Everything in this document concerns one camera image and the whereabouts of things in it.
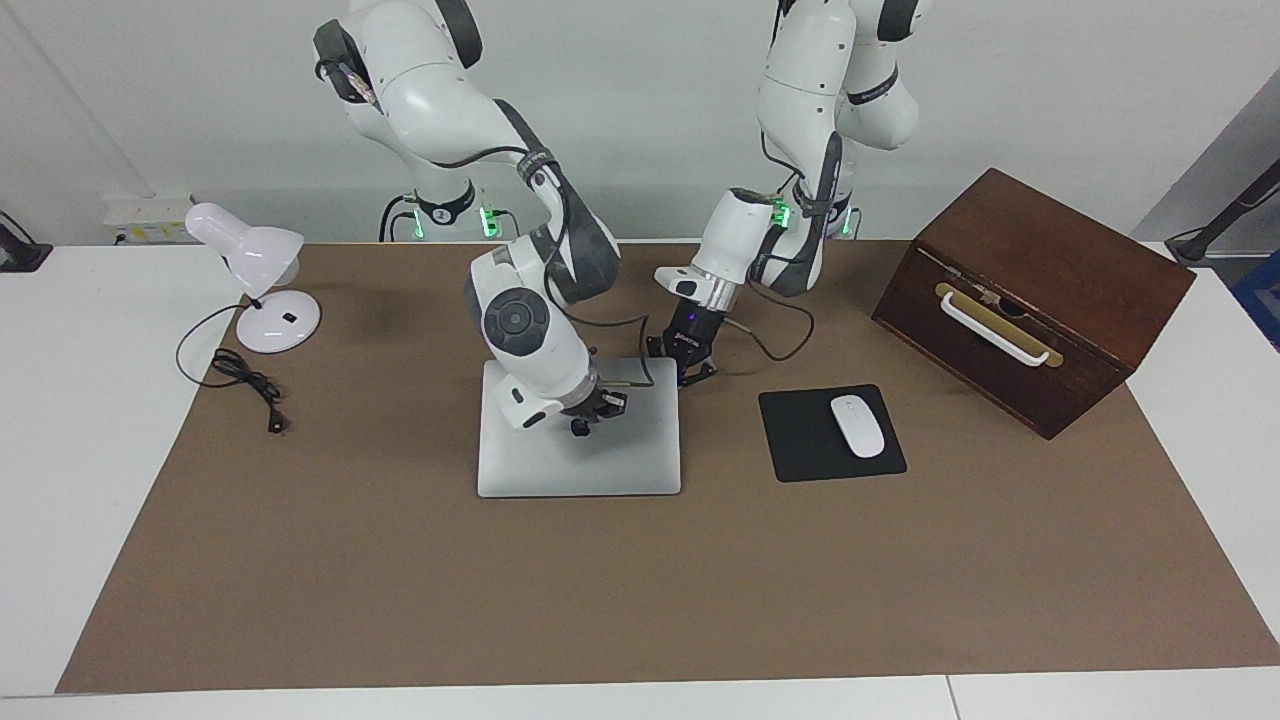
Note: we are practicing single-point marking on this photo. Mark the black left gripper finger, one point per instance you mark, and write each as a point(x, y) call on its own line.
point(697, 372)
point(662, 348)

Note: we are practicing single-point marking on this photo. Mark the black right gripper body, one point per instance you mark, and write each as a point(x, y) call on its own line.
point(605, 404)

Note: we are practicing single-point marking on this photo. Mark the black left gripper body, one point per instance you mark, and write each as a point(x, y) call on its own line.
point(695, 330)

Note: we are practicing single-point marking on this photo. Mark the grey laptop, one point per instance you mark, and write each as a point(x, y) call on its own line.
point(600, 460)

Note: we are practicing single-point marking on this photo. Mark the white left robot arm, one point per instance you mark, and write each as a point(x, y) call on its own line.
point(800, 80)

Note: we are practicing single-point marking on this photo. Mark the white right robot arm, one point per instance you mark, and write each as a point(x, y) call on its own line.
point(530, 320)

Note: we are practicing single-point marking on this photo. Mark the black mouse pad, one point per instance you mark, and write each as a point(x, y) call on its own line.
point(800, 440)

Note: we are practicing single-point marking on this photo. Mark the white computer mouse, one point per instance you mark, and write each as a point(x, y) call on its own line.
point(858, 425)

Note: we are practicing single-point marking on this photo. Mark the brown table mat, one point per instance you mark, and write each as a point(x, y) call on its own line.
point(640, 600)

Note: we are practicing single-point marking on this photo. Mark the dark brown wooden box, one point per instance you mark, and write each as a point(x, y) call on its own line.
point(1050, 250)

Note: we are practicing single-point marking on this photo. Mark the white desk lamp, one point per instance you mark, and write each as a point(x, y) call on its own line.
point(250, 250)

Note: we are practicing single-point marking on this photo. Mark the black tripod stand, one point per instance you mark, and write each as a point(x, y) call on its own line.
point(1200, 245)

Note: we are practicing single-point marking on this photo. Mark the blue crate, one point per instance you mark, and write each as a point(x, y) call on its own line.
point(1262, 300)

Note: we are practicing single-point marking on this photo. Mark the black clamp foot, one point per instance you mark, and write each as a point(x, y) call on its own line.
point(20, 255)

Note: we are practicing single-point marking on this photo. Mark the white wall power strip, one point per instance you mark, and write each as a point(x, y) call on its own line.
point(140, 220)

